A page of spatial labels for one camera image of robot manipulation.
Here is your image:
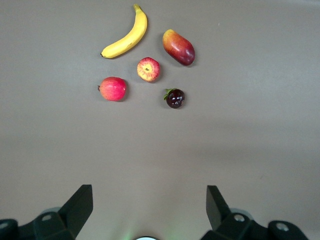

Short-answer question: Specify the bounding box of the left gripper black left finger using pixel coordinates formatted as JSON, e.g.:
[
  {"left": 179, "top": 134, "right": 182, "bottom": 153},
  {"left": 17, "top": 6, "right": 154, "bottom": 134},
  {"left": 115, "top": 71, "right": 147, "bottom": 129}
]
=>
[{"left": 0, "top": 184, "right": 94, "bottom": 240}]

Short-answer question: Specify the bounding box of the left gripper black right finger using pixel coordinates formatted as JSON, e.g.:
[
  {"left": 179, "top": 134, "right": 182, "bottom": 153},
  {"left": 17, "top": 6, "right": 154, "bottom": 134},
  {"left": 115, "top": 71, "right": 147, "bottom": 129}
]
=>
[{"left": 199, "top": 184, "right": 311, "bottom": 240}]

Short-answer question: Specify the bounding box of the red yellow striped apple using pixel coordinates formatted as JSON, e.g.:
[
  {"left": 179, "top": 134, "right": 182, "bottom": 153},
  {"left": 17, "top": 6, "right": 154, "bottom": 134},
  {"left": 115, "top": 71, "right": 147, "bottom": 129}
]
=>
[{"left": 136, "top": 56, "right": 161, "bottom": 83}]

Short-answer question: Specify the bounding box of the yellow banana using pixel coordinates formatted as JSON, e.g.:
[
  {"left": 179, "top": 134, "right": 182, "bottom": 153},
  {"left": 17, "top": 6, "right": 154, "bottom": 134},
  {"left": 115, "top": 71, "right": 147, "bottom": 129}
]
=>
[{"left": 100, "top": 3, "right": 148, "bottom": 60}]

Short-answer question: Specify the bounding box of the dark red plum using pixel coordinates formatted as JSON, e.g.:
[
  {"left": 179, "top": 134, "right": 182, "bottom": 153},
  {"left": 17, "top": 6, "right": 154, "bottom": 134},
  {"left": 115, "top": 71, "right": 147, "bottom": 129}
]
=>
[{"left": 163, "top": 87, "right": 186, "bottom": 110}]

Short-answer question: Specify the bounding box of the red yellow mango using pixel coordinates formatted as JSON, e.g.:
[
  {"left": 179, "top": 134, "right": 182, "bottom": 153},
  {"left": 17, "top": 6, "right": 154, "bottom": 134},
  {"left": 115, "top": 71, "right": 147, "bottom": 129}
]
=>
[{"left": 162, "top": 29, "right": 196, "bottom": 67}]

